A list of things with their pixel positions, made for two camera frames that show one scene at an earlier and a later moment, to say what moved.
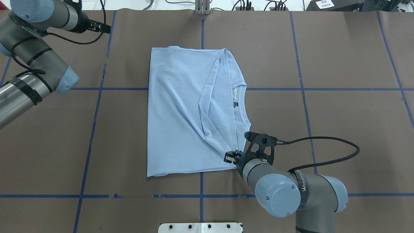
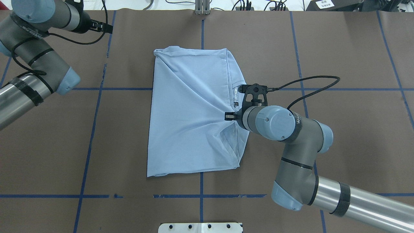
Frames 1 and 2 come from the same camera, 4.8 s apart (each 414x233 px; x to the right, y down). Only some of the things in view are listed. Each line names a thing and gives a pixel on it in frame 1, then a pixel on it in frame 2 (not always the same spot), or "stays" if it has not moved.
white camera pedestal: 200,227 stays
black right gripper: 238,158 -> 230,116
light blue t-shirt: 197,112 stays
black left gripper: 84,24 stays
